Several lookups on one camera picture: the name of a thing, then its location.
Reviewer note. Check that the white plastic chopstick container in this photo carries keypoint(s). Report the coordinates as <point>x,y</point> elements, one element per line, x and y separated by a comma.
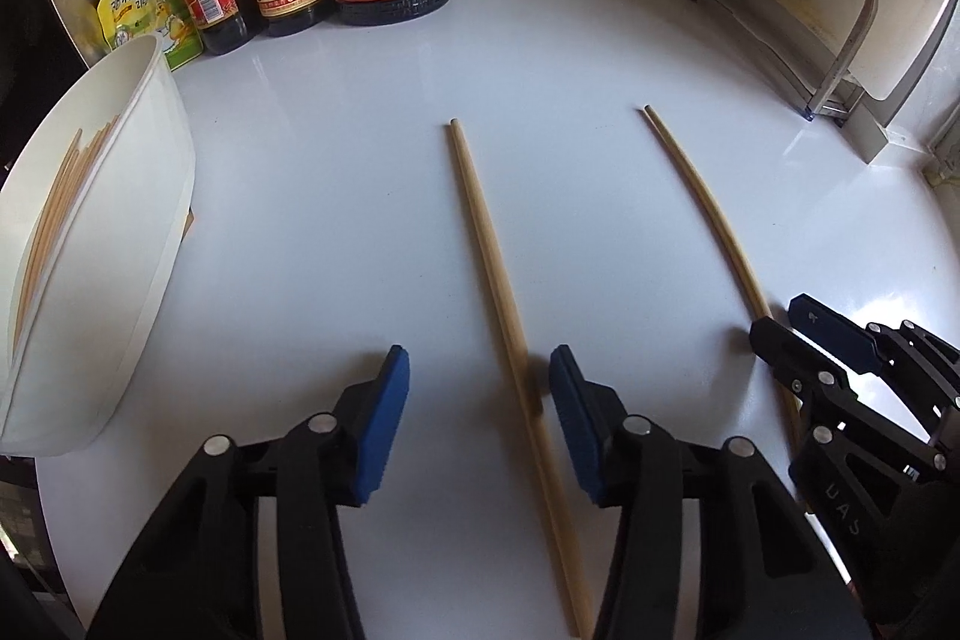
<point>93,215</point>

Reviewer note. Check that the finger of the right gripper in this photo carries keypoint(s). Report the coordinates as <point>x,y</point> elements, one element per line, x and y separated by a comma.
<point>795,362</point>
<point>919,367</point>

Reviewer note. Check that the yellow green seasoning pouch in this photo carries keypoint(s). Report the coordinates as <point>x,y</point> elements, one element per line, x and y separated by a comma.
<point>123,20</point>

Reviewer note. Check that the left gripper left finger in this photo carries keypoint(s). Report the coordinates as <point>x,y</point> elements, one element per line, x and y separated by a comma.
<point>193,571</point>

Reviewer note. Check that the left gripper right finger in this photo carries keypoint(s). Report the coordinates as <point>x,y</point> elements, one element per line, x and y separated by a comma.
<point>764,573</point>

